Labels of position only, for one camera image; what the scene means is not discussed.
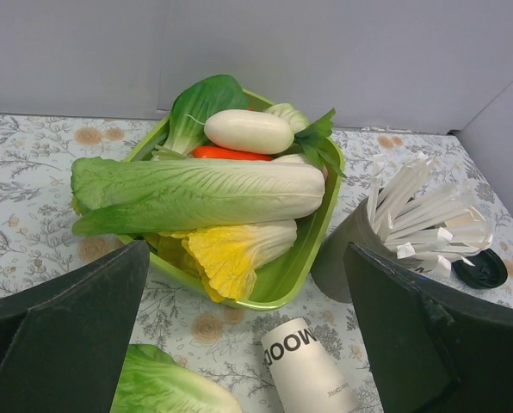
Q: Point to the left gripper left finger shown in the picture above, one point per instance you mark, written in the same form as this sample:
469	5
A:
63	343

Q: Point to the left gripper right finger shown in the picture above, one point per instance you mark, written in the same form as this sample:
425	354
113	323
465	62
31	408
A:
431	348

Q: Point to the black coffee lid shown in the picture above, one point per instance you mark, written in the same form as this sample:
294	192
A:
487	270

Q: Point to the white paper coffee cup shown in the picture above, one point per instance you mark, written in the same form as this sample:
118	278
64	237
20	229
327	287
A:
305	375

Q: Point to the white wrapped straws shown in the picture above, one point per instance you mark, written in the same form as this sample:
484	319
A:
397	210

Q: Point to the floral table mat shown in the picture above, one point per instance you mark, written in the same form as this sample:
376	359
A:
216	341

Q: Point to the grey straw holder cup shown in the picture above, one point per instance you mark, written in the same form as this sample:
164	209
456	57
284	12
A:
329	272

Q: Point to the long green napa cabbage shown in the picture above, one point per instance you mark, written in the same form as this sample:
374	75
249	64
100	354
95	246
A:
184	194

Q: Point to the green plastic basket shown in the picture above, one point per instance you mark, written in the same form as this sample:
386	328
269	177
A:
279	281

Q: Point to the yellow napa cabbage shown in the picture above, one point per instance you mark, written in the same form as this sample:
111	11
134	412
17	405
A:
226	258

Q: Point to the small bok choy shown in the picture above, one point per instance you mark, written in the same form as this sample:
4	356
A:
309	136

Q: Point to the orange carrot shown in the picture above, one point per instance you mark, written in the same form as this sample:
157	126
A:
216	152

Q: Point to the green bok choy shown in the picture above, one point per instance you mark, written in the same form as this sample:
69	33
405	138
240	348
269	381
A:
192	108

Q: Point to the white radish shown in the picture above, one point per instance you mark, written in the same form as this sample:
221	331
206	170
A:
245	130

